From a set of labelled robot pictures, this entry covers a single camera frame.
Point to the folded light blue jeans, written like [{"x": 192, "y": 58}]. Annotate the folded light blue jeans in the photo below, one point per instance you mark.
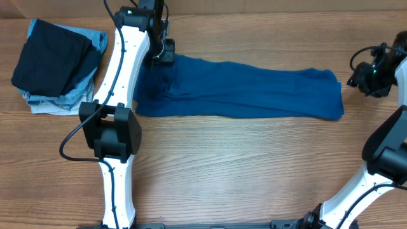
[{"x": 78, "y": 86}]

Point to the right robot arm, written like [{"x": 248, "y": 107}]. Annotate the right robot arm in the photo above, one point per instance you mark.
[{"x": 384, "y": 154}]

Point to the blue polo shirt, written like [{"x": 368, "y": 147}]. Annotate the blue polo shirt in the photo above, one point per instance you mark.
[{"x": 193, "y": 87}]

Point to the folded black garment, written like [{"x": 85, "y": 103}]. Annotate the folded black garment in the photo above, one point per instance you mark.
[{"x": 54, "y": 60}]

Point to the folded white garment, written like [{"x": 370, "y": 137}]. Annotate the folded white garment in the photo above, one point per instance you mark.
[{"x": 51, "y": 108}]

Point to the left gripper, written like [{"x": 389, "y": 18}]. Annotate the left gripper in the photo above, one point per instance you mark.
[{"x": 169, "y": 58}]

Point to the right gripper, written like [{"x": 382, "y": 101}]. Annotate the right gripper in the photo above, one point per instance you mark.
[{"x": 358, "y": 77}]

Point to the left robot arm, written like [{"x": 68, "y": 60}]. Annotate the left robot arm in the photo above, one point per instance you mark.
[{"x": 109, "y": 124}]

